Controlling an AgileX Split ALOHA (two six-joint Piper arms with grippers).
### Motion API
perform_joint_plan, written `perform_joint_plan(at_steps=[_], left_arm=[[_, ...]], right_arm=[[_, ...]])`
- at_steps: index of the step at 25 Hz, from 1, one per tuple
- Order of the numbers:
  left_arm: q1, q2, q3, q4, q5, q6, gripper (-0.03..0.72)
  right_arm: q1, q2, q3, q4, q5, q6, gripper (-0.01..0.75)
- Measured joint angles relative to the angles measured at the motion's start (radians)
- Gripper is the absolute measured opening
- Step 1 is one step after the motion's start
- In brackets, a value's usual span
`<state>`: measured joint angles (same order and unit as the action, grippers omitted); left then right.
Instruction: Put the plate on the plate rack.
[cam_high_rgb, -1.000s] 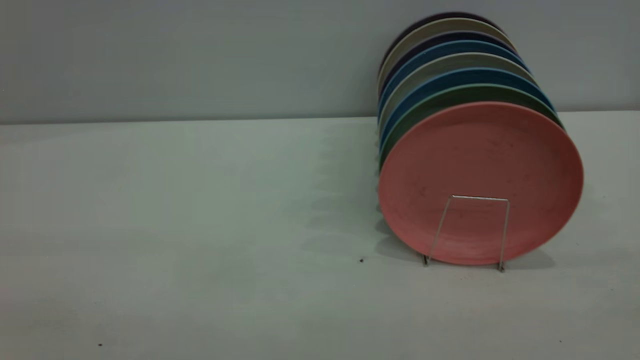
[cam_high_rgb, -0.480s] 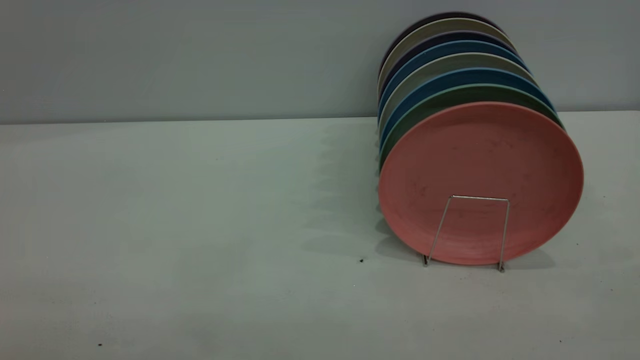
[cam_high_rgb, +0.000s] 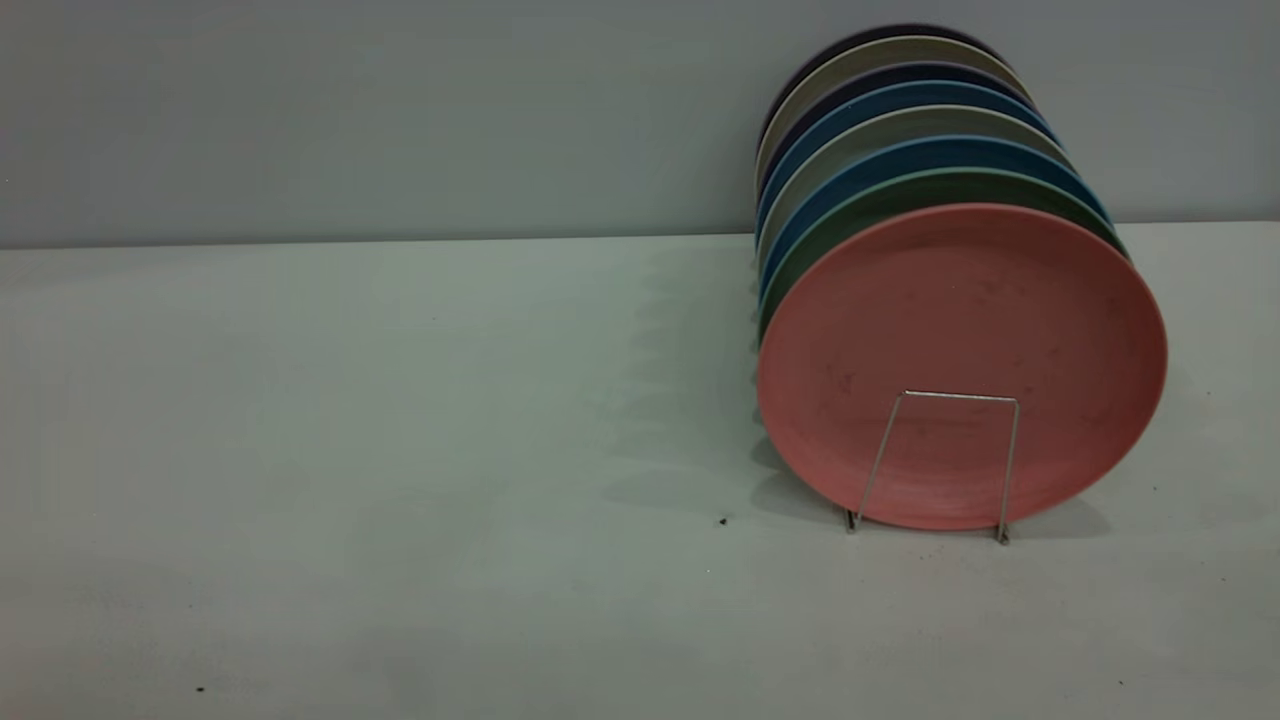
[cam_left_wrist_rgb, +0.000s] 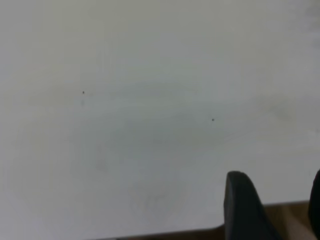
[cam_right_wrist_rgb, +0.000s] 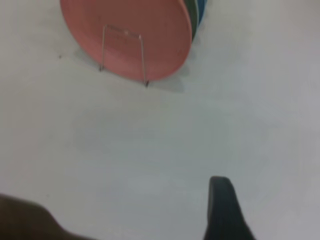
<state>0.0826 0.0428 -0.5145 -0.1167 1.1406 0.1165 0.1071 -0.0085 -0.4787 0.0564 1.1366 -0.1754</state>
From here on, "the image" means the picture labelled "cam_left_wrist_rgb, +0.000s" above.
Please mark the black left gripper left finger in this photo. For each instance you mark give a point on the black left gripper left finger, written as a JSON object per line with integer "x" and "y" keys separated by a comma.
{"x": 242, "y": 212}

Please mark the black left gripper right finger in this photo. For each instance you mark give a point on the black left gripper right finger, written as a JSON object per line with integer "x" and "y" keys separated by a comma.
{"x": 315, "y": 207}

